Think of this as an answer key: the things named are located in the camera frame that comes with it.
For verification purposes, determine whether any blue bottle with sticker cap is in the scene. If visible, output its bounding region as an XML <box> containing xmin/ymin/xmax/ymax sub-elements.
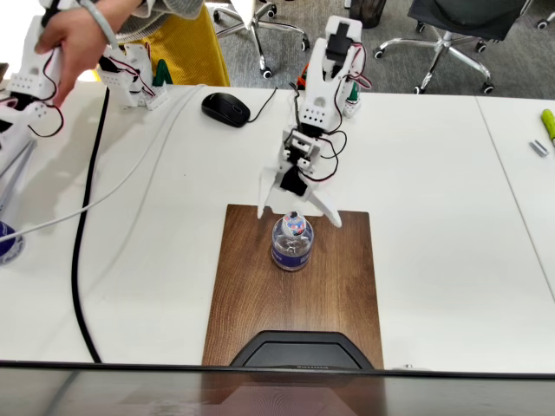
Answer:
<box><xmin>271</xmin><ymin>211</ymin><xmax>315</xmax><ymax>272</ymax></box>

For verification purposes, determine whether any white leader robot arm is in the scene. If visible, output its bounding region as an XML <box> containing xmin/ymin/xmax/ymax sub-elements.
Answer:
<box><xmin>0</xmin><ymin>0</ymin><xmax>171</xmax><ymax>174</ymax></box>

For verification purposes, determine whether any person's left forearm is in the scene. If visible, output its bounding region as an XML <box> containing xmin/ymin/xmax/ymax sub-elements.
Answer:
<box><xmin>90</xmin><ymin>0</ymin><xmax>174</xmax><ymax>36</ymax></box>

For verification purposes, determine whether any brown wooden board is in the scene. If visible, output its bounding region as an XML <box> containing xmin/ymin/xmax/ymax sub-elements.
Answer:
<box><xmin>201</xmin><ymin>204</ymin><xmax>385</xmax><ymax>370</ymax></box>

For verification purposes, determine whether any blue white round object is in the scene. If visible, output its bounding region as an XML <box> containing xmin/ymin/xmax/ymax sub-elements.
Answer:
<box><xmin>0</xmin><ymin>219</ymin><xmax>26</xmax><ymax>266</ymax></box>

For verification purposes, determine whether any black monitor stand base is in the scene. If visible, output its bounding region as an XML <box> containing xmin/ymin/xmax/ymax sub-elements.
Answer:
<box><xmin>228</xmin><ymin>330</ymin><xmax>375</xmax><ymax>371</ymax></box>

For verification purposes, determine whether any person in yellow skirt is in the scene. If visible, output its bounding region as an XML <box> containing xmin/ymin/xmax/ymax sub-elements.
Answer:
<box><xmin>116</xmin><ymin>0</ymin><xmax>231</xmax><ymax>88</ymax></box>

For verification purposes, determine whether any white office chair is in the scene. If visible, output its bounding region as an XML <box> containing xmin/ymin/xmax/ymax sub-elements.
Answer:
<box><xmin>212</xmin><ymin>0</ymin><xmax>311</xmax><ymax>80</ymax></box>

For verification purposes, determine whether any black office chair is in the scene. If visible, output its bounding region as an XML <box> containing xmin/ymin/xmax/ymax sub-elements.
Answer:
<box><xmin>373</xmin><ymin>0</ymin><xmax>539</xmax><ymax>95</ymax></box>

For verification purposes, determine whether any black wired computer mouse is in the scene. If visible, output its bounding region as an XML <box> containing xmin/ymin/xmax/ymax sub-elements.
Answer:
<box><xmin>200</xmin><ymin>88</ymin><xmax>278</xmax><ymax>129</ymax></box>

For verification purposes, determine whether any thick black cable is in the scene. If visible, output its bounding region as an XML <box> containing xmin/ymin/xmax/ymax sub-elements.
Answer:
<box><xmin>70</xmin><ymin>85</ymin><xmax>111</xmax><ymax>364</ymax></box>

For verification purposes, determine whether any white cable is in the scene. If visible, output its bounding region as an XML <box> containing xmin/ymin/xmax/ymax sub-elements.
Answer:
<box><xmin>0</xmin><ymin>85</ymin><xmax>205</xmax><ymax>242</ymax></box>

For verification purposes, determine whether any pale green jade bracelet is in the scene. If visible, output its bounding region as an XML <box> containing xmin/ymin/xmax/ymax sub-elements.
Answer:
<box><xmin>80</xmin><ymin>0</ymin><xmax>119</xmax><ymax>49</ymax></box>

